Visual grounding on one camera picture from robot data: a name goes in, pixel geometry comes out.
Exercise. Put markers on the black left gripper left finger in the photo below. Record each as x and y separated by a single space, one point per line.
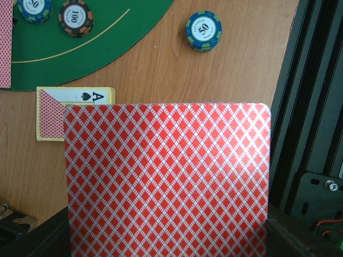
21 236

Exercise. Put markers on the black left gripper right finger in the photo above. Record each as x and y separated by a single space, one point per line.
287 237

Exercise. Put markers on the red playing card deck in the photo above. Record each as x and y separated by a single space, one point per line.
168 179

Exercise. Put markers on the blue 50 chip stack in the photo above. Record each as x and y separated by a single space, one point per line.
203 31

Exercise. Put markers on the brown 100 chip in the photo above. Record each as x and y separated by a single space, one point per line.
76 18

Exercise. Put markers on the yellow playing card box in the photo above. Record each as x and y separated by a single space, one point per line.
51 103

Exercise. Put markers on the round green poker mat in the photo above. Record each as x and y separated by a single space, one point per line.
45 55

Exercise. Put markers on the black aluminium frame rail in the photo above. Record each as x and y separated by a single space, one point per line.
306 144

